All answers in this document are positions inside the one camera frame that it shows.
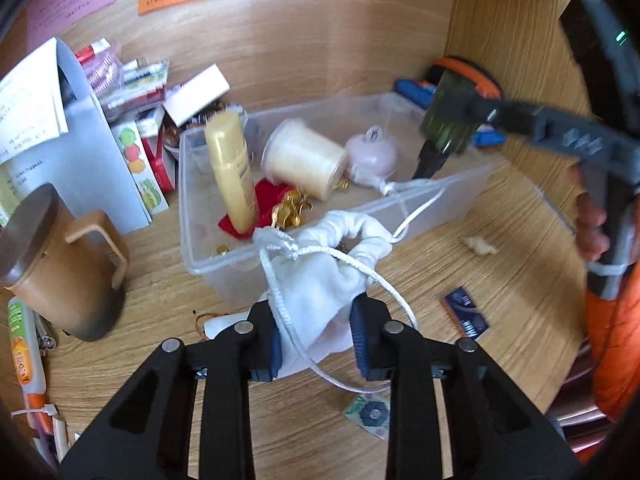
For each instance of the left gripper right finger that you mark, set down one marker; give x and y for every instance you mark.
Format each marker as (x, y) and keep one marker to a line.
(495, 431)

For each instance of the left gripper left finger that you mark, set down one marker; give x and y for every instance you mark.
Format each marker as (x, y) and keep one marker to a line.
(144, 431)

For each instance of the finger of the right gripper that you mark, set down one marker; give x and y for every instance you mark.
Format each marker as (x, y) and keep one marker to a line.
(430, 161)
(508, 116)

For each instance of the dark green glass jar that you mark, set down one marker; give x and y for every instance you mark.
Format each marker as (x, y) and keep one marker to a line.
(447, 126)

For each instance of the small blue card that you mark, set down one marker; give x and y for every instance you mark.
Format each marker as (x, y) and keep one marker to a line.
(465, 313)

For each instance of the floral glass tile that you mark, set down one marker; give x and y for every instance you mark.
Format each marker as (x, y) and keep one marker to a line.
(371, 413)

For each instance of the white drawstring pouch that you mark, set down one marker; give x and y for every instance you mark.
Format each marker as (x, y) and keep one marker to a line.
(314, 274)

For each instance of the right hand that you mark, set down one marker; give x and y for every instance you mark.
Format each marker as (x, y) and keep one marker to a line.
(591, 243)

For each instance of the black orange zip case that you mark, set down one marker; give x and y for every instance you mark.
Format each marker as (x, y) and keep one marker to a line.
(484, 83)

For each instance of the pink macaron case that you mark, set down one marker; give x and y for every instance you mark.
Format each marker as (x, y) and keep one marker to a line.
(373, 152)

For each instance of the blue patchwork pouch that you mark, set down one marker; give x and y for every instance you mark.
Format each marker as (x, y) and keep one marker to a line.
(426, 96)

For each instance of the beige seashell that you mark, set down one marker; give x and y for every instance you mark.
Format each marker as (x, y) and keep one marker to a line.
(479, 246)

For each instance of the white paper label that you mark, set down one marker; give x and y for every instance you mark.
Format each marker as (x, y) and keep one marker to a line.
(213, 326)

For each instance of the brown rubber bands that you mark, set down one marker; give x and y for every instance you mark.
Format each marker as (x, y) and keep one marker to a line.
(199, 321)

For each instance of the cream plastic cup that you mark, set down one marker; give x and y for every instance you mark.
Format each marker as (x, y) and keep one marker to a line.
(300, 156)

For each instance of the gold ornament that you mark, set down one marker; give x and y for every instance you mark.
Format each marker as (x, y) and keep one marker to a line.
(289, 213)

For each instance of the orange sleeve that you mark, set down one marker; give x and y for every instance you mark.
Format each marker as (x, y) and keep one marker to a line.
(613, 334)

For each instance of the red cloth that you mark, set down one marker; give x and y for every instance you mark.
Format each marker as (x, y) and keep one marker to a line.
(268, 196)

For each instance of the orange green glue tube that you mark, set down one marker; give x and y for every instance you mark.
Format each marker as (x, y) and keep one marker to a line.
(25, 348)

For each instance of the brown mug with lid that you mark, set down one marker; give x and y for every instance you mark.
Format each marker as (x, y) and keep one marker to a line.
(69, 270)

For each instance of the yellow lotion bottle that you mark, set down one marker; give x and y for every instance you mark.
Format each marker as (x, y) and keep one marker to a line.
(228, 156)

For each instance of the white small box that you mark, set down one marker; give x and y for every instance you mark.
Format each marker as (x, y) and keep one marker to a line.
(182, 103)

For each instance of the fruit pattern box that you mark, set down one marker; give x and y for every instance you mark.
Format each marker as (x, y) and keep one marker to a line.
(128, 139)

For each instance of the bowl of trinkets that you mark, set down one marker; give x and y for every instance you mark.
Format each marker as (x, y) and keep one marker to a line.
(171, 133)

